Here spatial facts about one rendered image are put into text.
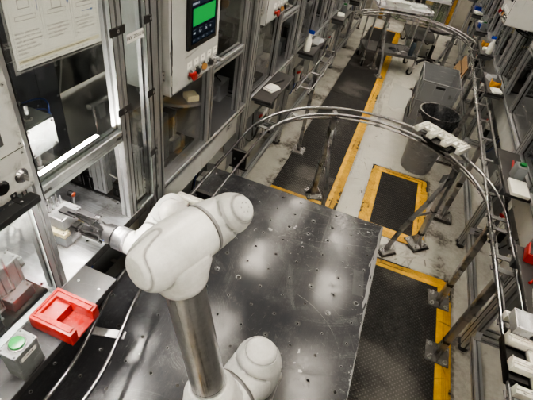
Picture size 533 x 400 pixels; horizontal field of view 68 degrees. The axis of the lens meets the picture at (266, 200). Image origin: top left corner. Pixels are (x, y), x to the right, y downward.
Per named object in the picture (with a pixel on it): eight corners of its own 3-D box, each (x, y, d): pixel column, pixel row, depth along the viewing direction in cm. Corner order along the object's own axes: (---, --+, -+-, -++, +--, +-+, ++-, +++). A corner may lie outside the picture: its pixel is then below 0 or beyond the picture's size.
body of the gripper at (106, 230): (123, 237, 152) (102, 228, 153) (121, 221, 146) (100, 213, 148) (110, 250, 146) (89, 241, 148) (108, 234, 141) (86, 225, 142)
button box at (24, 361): (24, 381, 113) (13, 360, 105) (2, 369, 114) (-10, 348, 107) (46, 356, 119) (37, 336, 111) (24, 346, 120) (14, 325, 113)
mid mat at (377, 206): (422, 250, 312) (423, 248, 311) (354, 225, 322) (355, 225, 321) (427, 182, 387) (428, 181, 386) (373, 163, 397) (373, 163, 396)
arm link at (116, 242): (136, 225, 146) (121, 219, 147) (120, 241, 139) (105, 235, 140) (137, 242, 152) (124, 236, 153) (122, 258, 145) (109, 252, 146)
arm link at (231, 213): (211, 192, 111) (173, 214, 102) (247, 174, 97) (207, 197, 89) (234, 232, 112) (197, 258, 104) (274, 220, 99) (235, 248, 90)
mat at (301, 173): (333, 215, 328) (334, 213, 328) (267, 191, 339) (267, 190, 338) (400, 33, 764) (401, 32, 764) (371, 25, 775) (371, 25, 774)
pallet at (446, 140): (410, 136, 285) (416, 123, 278) (421, 132, 292) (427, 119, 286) (454, 163, 265) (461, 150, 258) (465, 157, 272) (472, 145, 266)
